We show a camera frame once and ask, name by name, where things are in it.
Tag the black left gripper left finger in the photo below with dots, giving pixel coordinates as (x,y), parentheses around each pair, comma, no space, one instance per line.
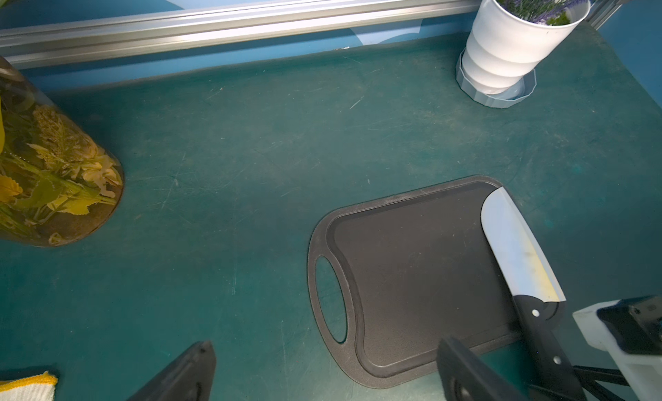
(189,377)

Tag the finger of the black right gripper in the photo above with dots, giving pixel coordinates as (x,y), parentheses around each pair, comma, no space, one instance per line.
(591,376)
(597,391)

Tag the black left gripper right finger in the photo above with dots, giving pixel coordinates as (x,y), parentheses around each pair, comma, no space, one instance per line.
(465,377)

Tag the silver cleaver knife black handle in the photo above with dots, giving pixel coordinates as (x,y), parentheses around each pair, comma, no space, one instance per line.
(532,284)

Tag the dark grey cutting board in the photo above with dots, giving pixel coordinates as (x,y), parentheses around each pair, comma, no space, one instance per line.
(412,268)

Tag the white work glove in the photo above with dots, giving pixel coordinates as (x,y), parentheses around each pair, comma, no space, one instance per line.
(35,388)

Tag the glass vase with artificial plants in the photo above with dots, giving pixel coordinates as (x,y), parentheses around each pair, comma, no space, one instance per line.
(57,184)

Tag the white pot purple plant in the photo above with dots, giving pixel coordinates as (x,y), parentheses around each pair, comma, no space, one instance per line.
(509,38)

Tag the aluminium back frame rail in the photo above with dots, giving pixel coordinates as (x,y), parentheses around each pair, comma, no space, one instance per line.
(112,38)

